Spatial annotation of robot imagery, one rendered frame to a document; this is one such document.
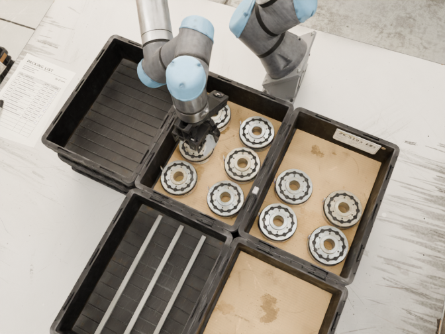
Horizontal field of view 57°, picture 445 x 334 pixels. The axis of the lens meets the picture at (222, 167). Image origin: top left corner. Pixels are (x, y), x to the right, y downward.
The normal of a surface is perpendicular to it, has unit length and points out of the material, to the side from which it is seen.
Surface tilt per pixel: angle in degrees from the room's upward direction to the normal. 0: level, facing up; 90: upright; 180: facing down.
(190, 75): 0
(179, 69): 0
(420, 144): 0
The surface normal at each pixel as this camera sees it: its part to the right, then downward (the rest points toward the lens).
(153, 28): -0.04, -0.09
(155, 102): -0.04, -0.35
